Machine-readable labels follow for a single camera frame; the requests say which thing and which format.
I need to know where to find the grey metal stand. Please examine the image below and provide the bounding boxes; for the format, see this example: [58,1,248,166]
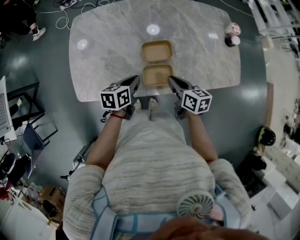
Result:
[72,138,97,169]

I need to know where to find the brown cardboard box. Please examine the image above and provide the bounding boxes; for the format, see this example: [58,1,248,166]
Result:
[39,184,66,223]

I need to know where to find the person's right forearm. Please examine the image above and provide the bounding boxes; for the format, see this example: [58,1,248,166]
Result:
[185,112,218,164]

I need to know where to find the dark blue chair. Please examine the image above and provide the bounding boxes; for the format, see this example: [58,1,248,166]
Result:
[22,121,59,176]

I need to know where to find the white perforated appliance box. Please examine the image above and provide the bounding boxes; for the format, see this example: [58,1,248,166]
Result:
[0,76,12,138]

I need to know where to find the black helmet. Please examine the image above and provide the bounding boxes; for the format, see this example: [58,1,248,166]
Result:
[257,126,277,146]

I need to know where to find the person's left forearm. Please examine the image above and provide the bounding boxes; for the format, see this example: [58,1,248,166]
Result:
[85,112,125,171]

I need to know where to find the black bag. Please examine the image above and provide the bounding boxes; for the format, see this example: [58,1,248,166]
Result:
[242,154,268,196]

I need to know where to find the dark cup with white lid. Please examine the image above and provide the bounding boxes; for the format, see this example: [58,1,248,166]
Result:
[224,35,241,47]

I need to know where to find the tangle of floor cables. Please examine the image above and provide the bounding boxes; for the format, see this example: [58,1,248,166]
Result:
[53,0,83,10]

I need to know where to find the black handled tool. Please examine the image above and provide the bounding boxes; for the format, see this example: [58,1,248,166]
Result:
[60,170,75,181]

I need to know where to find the pile of white boxes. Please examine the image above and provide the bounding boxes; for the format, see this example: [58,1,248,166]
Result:
[248,140,300,225]

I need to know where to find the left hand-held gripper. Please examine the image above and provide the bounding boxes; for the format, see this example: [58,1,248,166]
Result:
[100,74,142,121]

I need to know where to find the white neck fan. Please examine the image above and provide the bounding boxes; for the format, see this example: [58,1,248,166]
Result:
[176,192,215,220]

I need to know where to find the light blue strap harness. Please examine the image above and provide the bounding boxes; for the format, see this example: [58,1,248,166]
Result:
[90,184,241,240]

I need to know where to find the person's grey knit outfit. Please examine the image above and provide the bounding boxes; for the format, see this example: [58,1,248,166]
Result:
[62,110,253,240]

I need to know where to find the grey marble table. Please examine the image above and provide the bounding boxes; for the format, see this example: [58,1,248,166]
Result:
[68,0,241,103]

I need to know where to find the pink patterned cup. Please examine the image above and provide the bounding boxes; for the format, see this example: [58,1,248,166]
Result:
[225,22,241,36]

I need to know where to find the white metal shelving rack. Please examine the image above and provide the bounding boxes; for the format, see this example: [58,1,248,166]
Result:
[248,0,300,38]

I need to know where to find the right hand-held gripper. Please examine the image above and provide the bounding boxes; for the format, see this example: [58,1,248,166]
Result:
[167,75,213,120]

